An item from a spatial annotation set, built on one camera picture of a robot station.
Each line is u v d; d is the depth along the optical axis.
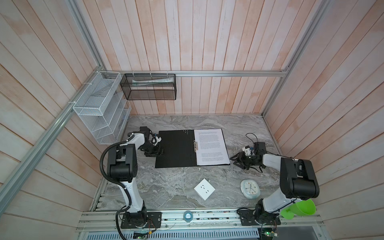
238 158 0.85
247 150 0.90
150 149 0.84
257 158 0.72
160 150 0.87
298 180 0.47
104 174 0.46
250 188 0.82
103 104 0.72
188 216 0.75
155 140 0.90
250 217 0.73
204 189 0.80
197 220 0.75
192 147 1.01
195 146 1.01
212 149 1.02
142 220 0.66
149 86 1.03
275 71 0.97
